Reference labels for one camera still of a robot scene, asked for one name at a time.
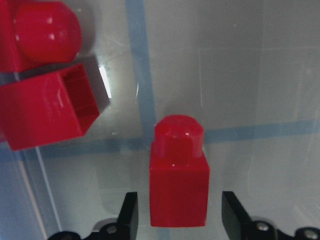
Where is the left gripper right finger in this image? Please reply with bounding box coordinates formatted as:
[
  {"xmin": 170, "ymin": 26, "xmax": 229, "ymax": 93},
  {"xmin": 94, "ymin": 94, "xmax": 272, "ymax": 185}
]
[{"xmin": 221, "ymin": 191, "xmax": 252, "ymax": 240}]

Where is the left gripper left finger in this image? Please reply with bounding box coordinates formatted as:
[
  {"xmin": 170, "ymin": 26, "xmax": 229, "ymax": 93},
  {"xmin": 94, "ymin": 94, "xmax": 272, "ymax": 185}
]
[{"xmin": 116, "ymin": 192, "xmax": 138, "ymax": 240}]

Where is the red block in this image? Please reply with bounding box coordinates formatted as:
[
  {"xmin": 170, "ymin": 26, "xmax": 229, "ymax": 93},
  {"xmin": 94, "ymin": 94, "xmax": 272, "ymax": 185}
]
[
  {"xmin": 0, "ymin": 0, "xmax": 82, "ymax": 73},
  {"xmin": 149, "ymin": 114, "xmax": 210, "ymax": 228},
  {"xmin": 0, "ymin": 64, "xmax": 100, "ymax": 151}
]

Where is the clear plastic storage box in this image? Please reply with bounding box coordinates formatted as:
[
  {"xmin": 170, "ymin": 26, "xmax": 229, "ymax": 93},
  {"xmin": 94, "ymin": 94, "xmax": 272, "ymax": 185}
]
[{"xmin": 0, "ymin": 0, "xmax": 320, "ymax": 240}]

